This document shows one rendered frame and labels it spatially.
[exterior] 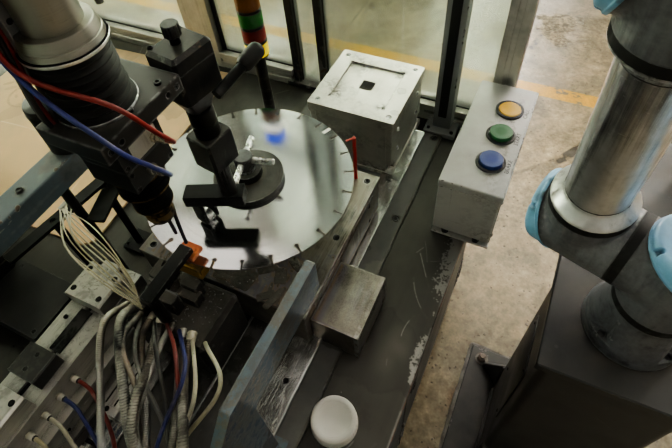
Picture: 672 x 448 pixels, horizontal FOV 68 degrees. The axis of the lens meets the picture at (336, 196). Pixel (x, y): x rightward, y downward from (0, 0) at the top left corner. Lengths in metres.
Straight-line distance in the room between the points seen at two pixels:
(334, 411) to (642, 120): 0.55
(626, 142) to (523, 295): 1.24
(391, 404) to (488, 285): 1.03
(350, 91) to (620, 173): 0.54
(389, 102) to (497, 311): 0.97
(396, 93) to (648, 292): 0.54
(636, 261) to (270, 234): 0.50
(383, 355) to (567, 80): 1.98
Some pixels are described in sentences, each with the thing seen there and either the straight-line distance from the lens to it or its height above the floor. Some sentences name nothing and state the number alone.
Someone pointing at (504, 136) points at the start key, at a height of 0.91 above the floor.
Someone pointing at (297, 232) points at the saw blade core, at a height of 0.95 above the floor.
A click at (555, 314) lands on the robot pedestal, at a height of 0.75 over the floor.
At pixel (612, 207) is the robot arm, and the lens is 0.72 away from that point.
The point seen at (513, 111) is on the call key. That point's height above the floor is 0.90.
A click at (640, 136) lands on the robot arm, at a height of 1.16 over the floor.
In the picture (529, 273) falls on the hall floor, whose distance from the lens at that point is 1.85.
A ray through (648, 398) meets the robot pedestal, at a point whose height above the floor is 0.75.
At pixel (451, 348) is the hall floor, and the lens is 1.67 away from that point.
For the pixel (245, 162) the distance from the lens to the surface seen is 0.75.
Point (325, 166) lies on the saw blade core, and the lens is 0.80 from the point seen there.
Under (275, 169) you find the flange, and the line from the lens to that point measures 0.79.
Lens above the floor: 1.54
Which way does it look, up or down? 51 degrees down
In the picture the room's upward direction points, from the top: 6 degrees counter-clockwise
